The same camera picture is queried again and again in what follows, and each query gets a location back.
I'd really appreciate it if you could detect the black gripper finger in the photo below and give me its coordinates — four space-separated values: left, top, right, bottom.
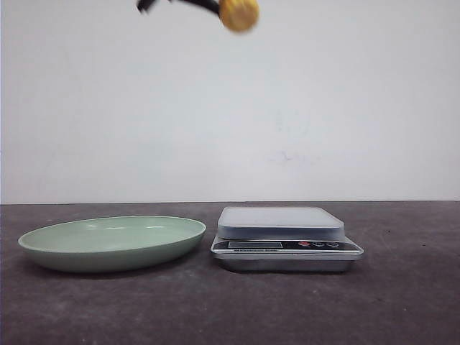
136 0 220 15

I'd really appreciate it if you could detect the yellow corn cob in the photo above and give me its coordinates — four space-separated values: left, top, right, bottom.
218 0 259 33

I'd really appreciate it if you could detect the silver digital kitchen scale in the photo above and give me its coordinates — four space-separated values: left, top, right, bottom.
211 206 364 272

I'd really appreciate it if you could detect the green round plate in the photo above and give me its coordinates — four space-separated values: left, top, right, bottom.
18 216 206 273

